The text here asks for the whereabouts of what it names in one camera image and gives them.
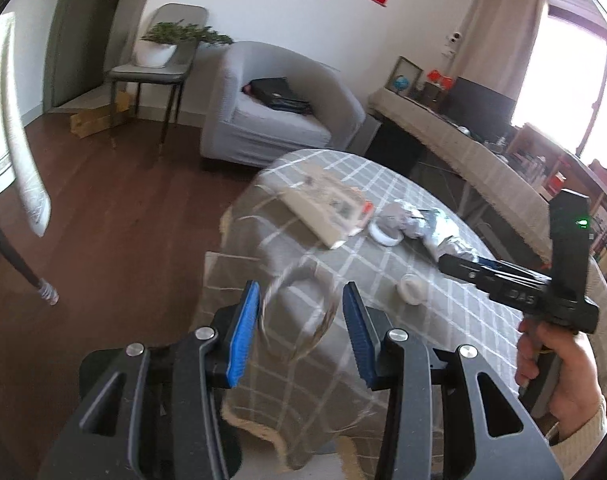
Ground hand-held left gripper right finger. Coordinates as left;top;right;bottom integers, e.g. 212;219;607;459
343;282;564;480

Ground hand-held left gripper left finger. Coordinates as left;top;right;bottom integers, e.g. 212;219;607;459
38;280;261;480

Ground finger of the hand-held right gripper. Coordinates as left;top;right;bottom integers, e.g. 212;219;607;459
471;255;551;283
437;253;497;288

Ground silver plastic bag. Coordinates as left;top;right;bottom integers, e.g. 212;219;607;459
383;200;480;262

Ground transparent round ring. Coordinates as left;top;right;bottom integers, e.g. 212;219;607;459
257;259;340;362

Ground white tape roll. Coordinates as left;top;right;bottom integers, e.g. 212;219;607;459
367;220;405;247

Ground white cardboard box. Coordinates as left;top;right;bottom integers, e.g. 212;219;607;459
282;164;375;251

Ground person's right forearm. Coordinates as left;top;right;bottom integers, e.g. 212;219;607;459
548;395;607;480

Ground person's right hand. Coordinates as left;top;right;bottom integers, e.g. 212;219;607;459
514;317;607;436

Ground round table with checked tablecloth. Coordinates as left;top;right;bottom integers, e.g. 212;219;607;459
190;149;607;473

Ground cluttered bookshelf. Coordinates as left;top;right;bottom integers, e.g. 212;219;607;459
503;122;607;288

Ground desk with beige cloth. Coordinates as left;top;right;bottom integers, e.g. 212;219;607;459
367;87;607;288

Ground black monitor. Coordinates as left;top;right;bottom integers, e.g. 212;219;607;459
440;76;517;134

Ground framed picture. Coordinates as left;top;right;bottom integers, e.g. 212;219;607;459
387;56;425;97

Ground grey armchair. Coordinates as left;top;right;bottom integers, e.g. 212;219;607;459
200;40;367;169

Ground beige curtain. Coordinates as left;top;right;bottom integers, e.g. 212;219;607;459
452;0;550;113

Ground black table leg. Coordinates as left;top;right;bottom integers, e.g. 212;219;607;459
0;204;60;307

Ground black bag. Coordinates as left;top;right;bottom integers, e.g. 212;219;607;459
247;77;315;116

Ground grey chair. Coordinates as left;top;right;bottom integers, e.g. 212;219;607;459
106;3;210;152

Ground potted plant in white pot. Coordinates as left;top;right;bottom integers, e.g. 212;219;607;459
134;20;235;69

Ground side table with white cloth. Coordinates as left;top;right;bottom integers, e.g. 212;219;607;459
0;12;52;239

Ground grey door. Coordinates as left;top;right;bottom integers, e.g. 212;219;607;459
42;0;135;112

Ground white security camera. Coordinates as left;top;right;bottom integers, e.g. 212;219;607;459
442;30;465;57

